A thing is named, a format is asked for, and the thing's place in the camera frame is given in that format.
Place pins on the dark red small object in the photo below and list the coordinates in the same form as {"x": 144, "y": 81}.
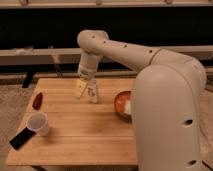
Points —
{"x": 37, "y": 101}

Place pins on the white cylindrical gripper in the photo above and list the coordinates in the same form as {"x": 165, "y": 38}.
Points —
{"x": 87, "y": 68}

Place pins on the light wooden table board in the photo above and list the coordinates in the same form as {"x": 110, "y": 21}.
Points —
{"x": 81, "y": 133}

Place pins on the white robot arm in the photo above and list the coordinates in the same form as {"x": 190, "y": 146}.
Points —
{"x": 165, "y": 99}

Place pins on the orange bowl with white content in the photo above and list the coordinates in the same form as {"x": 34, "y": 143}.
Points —
{"x": 122, "y": 105}

